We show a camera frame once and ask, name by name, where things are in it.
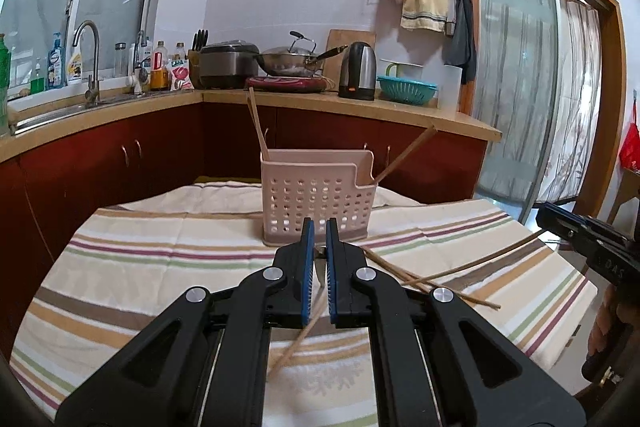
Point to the light wooden furniture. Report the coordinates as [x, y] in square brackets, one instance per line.
[627, 197]

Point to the steel kitchen faucet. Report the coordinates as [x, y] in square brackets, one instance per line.
[94, 57]

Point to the person's right hand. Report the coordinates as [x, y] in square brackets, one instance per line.
[602, 322]

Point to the knife block with knives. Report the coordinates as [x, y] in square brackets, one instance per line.
[196, 67]

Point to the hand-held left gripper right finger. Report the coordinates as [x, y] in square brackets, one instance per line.
[332, 274]

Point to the red hanging bag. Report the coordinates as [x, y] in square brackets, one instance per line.
[631, 147]

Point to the teal plastic colander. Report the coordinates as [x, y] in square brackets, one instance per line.
[406, 89]

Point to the wooden framed glass door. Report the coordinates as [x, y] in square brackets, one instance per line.
[520, 82]

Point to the white plastic container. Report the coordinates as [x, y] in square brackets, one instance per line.
[448, 89]

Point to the dark grey cloth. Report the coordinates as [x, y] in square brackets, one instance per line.
[461, 47]

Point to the striped tablecloth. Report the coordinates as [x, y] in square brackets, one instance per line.
[150, 267]

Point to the stainless steel sink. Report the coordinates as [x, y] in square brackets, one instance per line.
[60, 112]

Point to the pink perforated utensil holder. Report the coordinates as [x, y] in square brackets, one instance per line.
[320, 202]

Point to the wooden chopstick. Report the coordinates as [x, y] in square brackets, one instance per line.
[400, 273]
[480, 259]
[470, 298]
[257, 113]
[408, 156]
[253, 113]
[404, 153]
[300, 337]

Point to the green thermos flask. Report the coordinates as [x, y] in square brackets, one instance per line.
[4, 87]

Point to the red induction cooker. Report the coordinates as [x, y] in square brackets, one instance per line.
[285, 84]

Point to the black steel electric kettle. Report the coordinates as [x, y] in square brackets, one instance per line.
[357, 72]

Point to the grey rice cooker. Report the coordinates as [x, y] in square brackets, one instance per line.
[227, 67]

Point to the wooden cutting board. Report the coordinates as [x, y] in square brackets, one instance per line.
[350, 38]

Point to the small white tap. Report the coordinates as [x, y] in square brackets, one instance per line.
[139, 72]

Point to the small clear bottle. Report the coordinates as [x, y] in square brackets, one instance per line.
[179, 53]

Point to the blue dish soap bottle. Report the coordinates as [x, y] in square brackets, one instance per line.
[55, 67]

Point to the clear glass jar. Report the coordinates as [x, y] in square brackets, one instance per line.
[120, 62]

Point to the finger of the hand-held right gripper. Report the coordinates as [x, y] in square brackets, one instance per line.
[565, 222]

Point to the yellow towel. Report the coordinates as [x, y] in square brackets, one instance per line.
[424, 2]

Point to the white cleaner bottle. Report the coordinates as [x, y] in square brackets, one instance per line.
[74, 67]

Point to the cooking oil bottle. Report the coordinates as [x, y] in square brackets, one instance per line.
[159, 74]

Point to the pink snack bag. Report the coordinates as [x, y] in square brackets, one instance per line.
[180, 77]

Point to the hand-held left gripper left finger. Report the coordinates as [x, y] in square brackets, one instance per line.
[307, 274]

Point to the white and green pitcher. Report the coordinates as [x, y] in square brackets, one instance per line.
[402, 69]

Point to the green dish soap bottle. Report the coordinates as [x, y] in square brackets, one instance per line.
[37, 84]

